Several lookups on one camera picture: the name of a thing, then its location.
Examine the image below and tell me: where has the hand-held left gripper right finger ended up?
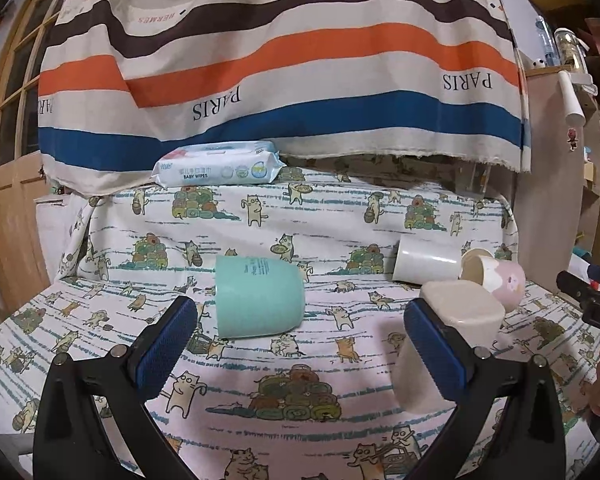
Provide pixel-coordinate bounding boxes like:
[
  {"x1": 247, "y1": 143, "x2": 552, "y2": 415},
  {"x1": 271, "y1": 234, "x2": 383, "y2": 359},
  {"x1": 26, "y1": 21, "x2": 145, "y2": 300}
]
[{"x1": 403, "y1": 298, "x2": 567, "y2": 480}]

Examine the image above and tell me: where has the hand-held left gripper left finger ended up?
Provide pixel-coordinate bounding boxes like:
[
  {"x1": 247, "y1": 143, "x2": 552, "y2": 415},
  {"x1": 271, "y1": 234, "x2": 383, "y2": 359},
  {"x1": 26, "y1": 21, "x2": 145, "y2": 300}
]
[{"x1": 32, "y1": 295, "x2": 199, "y2": 480}]

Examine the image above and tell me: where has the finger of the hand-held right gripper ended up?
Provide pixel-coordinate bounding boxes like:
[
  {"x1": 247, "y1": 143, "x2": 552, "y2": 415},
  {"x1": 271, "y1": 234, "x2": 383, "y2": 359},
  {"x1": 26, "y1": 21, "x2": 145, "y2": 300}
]
[{"x1": 556, "y1": 270, "x2": 595, "y2": 307}]

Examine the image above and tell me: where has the beige cup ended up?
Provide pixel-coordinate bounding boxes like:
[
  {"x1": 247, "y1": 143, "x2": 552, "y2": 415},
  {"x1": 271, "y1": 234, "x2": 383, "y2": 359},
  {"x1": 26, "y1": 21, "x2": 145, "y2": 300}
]
[{"x1": 394, "y1": 280, "x2": 506, "y2": 415}]

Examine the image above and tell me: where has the teal cup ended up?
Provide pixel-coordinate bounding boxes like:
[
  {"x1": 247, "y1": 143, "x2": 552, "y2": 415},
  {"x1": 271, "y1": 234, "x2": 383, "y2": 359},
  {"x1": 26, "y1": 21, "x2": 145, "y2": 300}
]
[{"x1": 214, "y1": 254, "x2": 307, "y2": 339}]

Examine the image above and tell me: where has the pink cup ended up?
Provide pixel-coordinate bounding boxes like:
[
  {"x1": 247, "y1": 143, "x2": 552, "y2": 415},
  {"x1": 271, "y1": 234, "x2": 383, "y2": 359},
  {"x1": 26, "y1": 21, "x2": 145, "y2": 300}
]
[{"x1": 459, "y1": 247, "x2": 527, "y2": 314}]

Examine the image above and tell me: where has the white cup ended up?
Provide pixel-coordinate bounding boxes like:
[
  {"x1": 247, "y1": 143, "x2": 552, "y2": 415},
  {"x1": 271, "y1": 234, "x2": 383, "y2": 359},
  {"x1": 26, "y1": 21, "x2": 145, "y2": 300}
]
[{"x1": 392, "y1": 235, "x2": 464, "y2": 282}]

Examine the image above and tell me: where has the wooden shelf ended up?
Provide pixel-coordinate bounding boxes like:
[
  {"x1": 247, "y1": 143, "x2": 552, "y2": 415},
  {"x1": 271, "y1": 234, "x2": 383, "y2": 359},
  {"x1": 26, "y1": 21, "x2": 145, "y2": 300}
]
[{"x1": 522, "y1": 0, "x2": 600, "y2": 271}]

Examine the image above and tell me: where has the cat printed cloth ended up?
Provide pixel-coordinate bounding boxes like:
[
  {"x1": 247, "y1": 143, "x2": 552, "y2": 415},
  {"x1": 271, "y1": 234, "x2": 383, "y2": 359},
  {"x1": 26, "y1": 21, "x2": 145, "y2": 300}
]
[{"x1": 0, "y1": 157, "x2": 600, "y2": 480}]

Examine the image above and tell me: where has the white paper roll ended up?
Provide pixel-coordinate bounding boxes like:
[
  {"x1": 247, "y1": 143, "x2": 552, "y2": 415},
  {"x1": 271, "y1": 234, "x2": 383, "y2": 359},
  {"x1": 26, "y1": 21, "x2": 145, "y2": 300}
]
[{"x1": 557, "y1": 70, "x2": 586, "y2": 127}]

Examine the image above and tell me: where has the baby wipes packet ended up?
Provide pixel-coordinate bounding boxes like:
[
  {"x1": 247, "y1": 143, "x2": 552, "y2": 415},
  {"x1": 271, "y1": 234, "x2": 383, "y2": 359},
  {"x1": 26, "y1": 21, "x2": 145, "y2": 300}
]
[{"x1": 151, "y1": 141, "x2": 286, "y2": 191}]

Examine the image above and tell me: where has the clear jar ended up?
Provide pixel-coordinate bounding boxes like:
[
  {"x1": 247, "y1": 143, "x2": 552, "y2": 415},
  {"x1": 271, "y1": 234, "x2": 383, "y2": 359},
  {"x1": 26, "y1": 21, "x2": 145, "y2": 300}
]
[{"x1": 554, "y1": 27, "x2": 587, "y2": 72}]

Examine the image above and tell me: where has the wooden door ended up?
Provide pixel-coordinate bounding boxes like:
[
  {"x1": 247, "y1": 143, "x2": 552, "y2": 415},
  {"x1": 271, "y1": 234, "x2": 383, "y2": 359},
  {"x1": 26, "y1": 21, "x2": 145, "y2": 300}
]
[{"x1": 0, "y1": 0, "x2": 83, "y2": 301}]

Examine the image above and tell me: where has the clear plastic bottle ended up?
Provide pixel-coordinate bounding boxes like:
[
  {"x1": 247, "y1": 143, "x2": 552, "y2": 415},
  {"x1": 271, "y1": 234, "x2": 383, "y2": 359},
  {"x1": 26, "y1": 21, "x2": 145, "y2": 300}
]
[{"x1": 535, "y1": 15, "x2": 555, "y2": 67}]

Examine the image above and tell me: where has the striped cloth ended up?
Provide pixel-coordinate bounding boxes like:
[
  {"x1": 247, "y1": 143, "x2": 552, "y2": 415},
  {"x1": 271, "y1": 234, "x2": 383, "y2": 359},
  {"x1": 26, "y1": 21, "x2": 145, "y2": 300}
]
[{"x1": 37, "y1": 0, "x2": 533, "y2": 197}]

